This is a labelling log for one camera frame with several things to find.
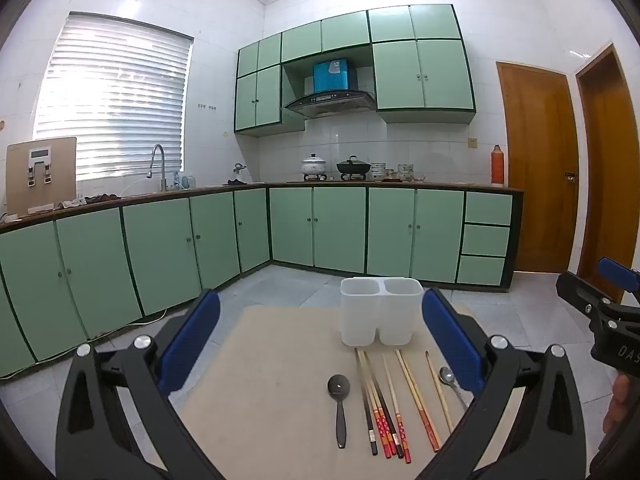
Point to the silver kitchen faucet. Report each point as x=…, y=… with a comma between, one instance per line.
x=162, y=170

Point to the brown kitchen countertop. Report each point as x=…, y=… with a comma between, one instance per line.
x=400, y=185

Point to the clear plastic bottles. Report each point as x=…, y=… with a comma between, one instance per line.
x=184, y=181

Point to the black wok with lid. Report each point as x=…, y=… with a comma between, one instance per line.
x=354, y=166

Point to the brown wooden door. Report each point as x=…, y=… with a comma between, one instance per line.
x=610, y=160
x=535, y=170

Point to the white cooking pot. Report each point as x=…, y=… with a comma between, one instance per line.
x=313, y=165

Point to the black range hood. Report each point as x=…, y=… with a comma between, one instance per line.
x=330, y=102

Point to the green cabinet drawer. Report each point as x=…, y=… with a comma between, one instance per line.
x=485, y=240
x=481, y=270
x=487, y=208

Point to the green base cabinets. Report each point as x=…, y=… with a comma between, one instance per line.
x=340, y=230

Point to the white plastic utensil holder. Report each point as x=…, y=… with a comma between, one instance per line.
x=360, y=320

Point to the person's right hand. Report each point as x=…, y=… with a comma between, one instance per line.
x=620, y=400

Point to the red and wooden chopstick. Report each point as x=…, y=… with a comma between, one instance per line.
x=382, y=432
x=402, y=435
x=429, y=427

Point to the black chopstick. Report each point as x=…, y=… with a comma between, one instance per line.
x=381, y=399
x=366, y=410

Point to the blue wrapped hood chimney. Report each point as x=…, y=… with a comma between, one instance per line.
x=332, y=75

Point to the white window blinds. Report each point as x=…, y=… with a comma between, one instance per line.
x=115, y=100

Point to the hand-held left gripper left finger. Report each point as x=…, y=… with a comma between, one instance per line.
x=192, y=340

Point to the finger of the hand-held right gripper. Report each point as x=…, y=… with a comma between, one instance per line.
x=580, y=287
x=620, y=274

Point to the small silver kitchen gadget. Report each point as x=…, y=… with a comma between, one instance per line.
x=239, y=170

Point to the green wall cabinets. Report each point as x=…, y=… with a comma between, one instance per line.
x=445, y=75

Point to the metal spoon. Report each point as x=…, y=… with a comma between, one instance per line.
x=446, y=375

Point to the dish cloths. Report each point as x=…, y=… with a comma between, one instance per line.
x=87, y=200

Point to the stack of patterned bowls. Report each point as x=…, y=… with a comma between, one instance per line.
x=405, y=171

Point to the orange thermos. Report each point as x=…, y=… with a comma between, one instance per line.
x=497, y=165

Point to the cardboard box on counter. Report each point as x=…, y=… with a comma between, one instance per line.
x=55, y=175

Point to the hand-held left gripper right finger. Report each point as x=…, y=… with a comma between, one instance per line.
x=450, y=340

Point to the black spoon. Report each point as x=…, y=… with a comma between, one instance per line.
x=338, y=385

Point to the gas stove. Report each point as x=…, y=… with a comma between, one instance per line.
x=345, y=177

